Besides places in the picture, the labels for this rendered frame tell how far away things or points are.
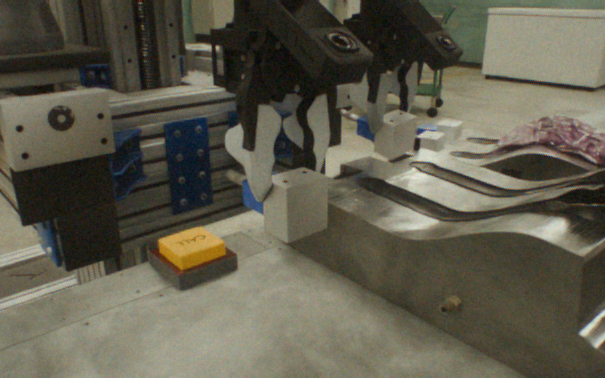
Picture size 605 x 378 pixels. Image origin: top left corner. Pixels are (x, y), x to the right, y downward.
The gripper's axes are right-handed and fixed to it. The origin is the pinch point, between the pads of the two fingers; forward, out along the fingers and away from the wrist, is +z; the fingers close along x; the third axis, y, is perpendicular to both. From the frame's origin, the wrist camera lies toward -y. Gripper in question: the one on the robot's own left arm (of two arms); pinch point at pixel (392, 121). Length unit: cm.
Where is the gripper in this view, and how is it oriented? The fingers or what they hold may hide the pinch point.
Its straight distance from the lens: 76.1
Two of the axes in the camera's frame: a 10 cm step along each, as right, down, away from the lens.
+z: 0.1, 8.4, 5.5
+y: -6.5, -4.1, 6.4
